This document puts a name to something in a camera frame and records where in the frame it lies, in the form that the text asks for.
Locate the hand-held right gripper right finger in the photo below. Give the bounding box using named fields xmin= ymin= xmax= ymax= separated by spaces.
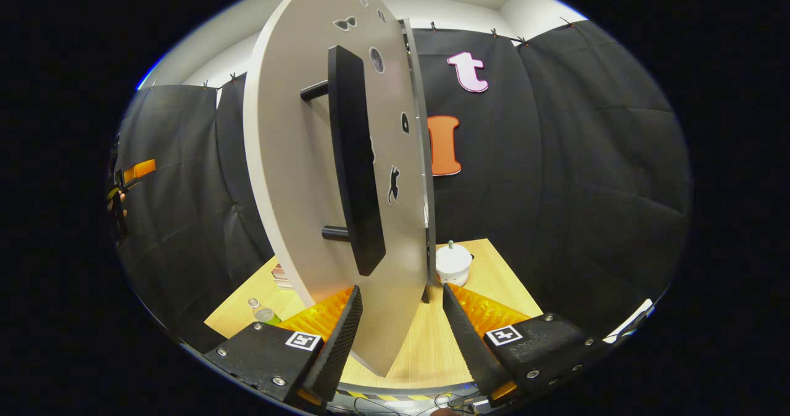
xmin=443 ymin=282 xmax=618 ymax=407

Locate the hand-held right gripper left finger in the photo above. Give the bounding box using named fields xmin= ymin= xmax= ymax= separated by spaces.
xmin=204 ymin=285 xmax=364 ymax=409

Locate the clear bottle with green label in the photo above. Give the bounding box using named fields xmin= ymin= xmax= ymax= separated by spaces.
xmin=248 ymin=297 xmax=281 ymax=325

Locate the dark grey cabinet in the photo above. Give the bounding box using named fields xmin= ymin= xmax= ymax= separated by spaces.
xmin=400 ymin=18 xmax=440 ymax=306

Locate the beige cabinet door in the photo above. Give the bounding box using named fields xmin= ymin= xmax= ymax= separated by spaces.
xmin=243 ymin=0 xmax=436 ymax=378

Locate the black door handle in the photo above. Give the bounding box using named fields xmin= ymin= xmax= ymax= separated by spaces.
xmin=301 ymin=45 xmax=387 ymax=277

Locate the yellow black striped tape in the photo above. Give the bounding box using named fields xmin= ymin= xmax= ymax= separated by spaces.
xmin=336 ymin=390 xmax=476 ymax=402

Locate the white lidded pot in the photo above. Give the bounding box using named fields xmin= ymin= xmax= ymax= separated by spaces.
xmin=435 ymin=240 xmax=475 ymax=287

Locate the black backdrop cloth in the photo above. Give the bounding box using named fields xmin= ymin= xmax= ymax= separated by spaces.
xmin=114 ymin=20 xmax=692 ymax=349

